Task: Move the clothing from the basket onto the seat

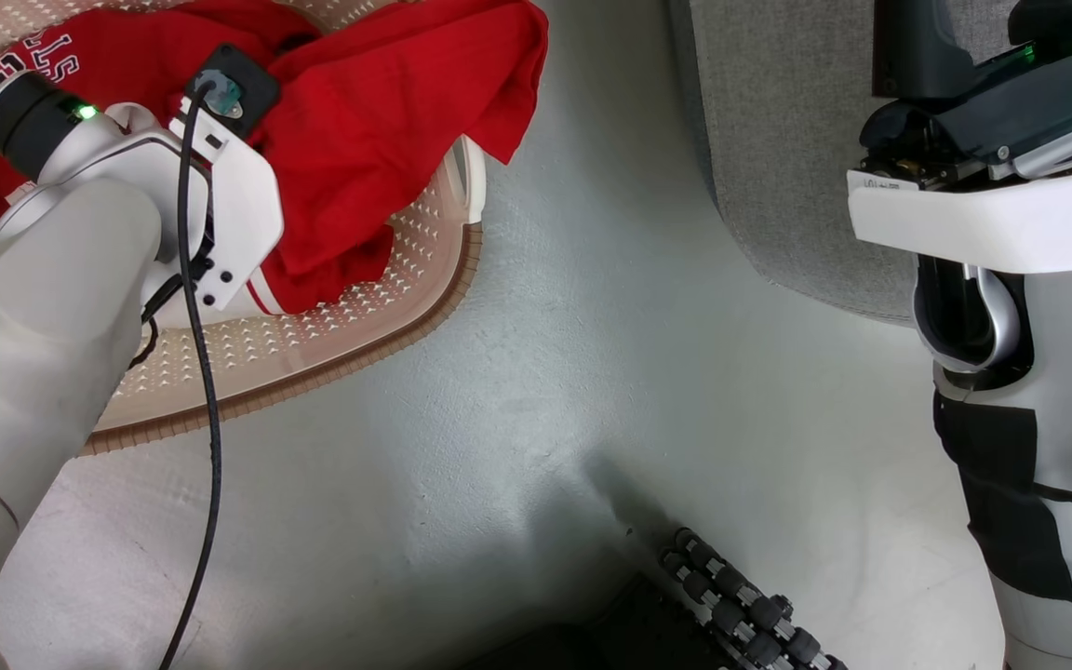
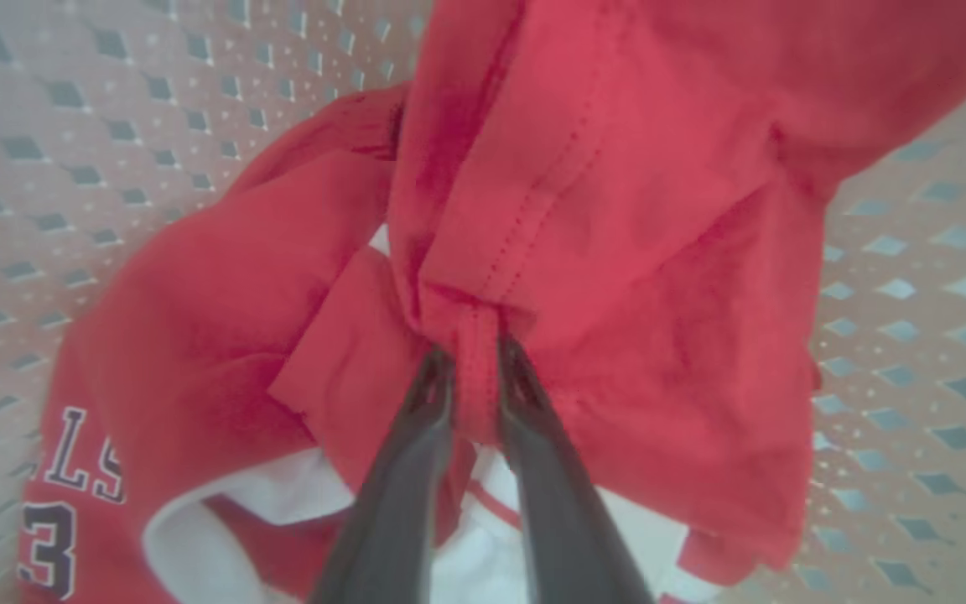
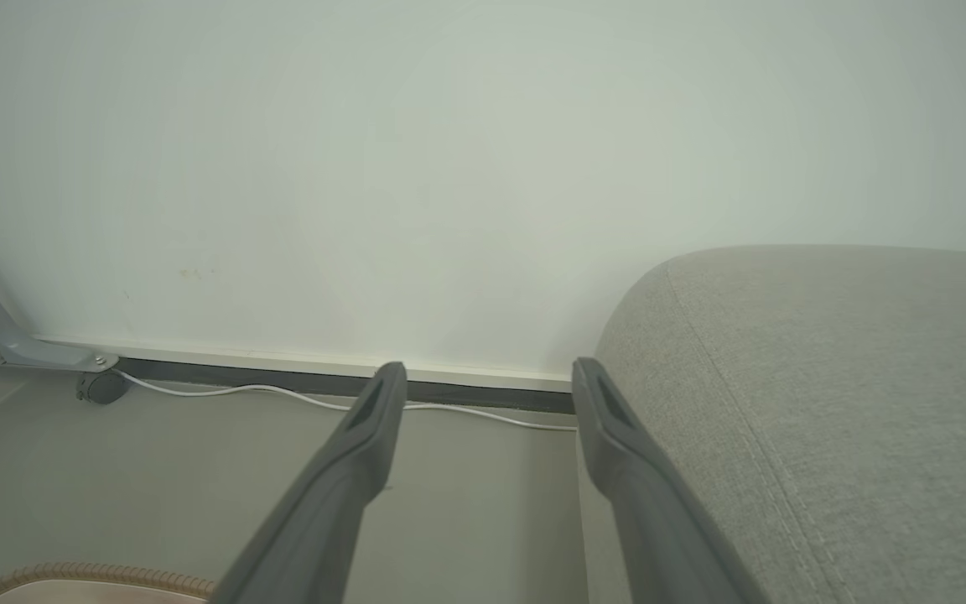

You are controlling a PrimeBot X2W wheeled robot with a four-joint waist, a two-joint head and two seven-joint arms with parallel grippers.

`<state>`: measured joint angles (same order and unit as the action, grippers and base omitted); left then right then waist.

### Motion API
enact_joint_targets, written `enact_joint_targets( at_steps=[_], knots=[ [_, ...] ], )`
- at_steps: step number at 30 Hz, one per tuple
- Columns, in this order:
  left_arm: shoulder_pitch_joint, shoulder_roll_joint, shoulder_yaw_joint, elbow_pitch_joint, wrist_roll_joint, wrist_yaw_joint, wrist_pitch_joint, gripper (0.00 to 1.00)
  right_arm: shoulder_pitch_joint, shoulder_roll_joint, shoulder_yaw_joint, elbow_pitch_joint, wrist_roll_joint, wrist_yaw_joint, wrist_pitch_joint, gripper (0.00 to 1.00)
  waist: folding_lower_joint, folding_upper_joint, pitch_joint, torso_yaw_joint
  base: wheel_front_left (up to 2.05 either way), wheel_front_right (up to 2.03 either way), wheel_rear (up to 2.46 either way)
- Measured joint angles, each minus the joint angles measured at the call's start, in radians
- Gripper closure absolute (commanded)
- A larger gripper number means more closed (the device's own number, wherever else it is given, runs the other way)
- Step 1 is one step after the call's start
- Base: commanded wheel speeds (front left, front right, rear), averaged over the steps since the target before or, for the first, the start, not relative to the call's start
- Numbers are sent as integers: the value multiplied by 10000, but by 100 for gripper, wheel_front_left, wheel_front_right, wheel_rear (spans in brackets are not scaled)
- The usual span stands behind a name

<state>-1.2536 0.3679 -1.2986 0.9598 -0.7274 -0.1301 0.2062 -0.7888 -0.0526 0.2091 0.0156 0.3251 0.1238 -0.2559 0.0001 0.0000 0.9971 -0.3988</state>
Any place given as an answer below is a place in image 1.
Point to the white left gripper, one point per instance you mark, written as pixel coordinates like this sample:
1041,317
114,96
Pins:
243,209

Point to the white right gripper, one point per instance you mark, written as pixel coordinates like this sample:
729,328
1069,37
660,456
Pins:
983,219

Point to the red garment with white trim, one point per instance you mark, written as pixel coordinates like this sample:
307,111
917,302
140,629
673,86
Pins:
378,121

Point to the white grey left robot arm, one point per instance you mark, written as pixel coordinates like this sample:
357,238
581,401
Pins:
43,307

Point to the cream perforated laundry basket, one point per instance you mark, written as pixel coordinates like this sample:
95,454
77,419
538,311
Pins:
313,344

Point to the grey fabric sofa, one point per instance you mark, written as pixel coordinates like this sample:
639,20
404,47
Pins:
797,140

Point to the black roller omni wheel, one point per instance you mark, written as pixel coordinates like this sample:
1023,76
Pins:
741,605

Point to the teal left camera connector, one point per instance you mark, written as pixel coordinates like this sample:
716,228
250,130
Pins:
223,95

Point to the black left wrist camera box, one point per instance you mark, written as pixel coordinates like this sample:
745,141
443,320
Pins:
252,88

